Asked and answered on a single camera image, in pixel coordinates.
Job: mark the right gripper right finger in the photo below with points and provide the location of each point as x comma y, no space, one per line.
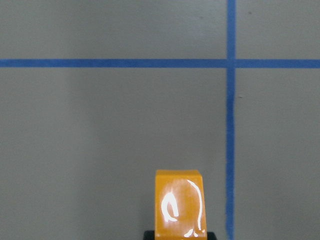
211,235

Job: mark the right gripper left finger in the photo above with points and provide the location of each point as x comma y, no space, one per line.
149,235

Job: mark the orange trapezoid block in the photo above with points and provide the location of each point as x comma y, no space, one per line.
179,206

